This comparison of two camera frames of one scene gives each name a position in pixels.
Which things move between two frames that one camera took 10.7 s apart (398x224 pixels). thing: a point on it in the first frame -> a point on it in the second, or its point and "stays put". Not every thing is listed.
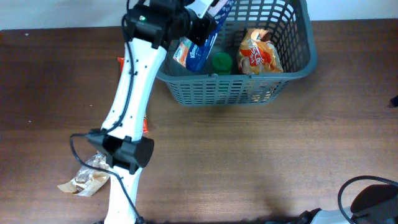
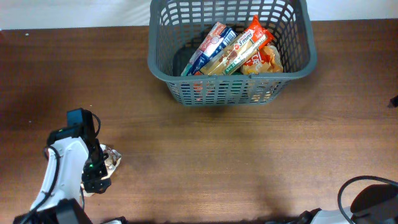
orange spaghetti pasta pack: x=121 y=63 -> x=236 y=53
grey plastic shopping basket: x=289 y=25 stays put
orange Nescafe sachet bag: x=257 y=54 stays put
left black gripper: x=202 y=33 -> x=90 y=176
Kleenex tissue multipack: x=191 y=55 -> x=219 y=37
